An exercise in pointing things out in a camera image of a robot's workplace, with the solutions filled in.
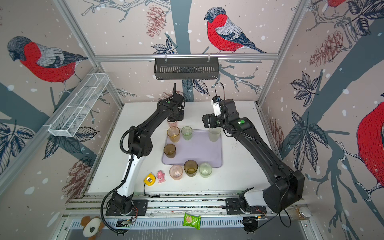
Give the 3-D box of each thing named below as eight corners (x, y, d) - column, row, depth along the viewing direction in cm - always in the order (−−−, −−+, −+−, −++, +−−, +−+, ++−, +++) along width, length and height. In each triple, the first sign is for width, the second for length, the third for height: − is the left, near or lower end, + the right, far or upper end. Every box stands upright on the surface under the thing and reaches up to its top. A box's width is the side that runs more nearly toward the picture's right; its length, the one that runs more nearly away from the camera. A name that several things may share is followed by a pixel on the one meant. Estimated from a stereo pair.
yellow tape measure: (143, 182, 84) (142, 181, 82) (150, 173, 87) (149, 171, 85) (150, 187, 82) (149, 186, 80) (157, 178, 85) (157, 177, 83)
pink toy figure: (159, 183, 83) (158, 182, 81) (156, 173, 87) (155, 171, 85) (166, 180, 84) (166, 179, 82) (164, 170, 88) (163, 168, 86)
